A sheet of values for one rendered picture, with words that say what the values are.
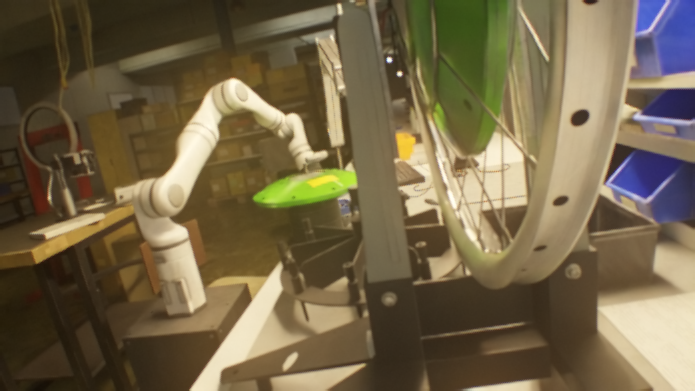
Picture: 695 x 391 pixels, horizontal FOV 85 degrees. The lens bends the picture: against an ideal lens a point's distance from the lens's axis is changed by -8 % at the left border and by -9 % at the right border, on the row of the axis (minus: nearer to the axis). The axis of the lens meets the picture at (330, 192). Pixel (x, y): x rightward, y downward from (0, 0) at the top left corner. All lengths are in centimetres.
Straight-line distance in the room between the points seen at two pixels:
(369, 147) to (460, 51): 13
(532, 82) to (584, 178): 21
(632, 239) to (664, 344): 17
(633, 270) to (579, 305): 32
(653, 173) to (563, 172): 89
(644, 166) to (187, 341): 106
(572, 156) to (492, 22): 10
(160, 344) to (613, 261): 90
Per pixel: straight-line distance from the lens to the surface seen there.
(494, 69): 26
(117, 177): 821
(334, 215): 112
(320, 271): 73
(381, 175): 37
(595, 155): 19
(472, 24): 26
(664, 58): 81
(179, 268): 102
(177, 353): 103
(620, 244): 74
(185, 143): 108
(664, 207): 92
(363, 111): 36
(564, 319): 46
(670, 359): 62
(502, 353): 46
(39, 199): 504
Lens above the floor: 127
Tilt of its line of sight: 12 degrees down
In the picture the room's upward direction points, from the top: 11 degrees counter-clockwise
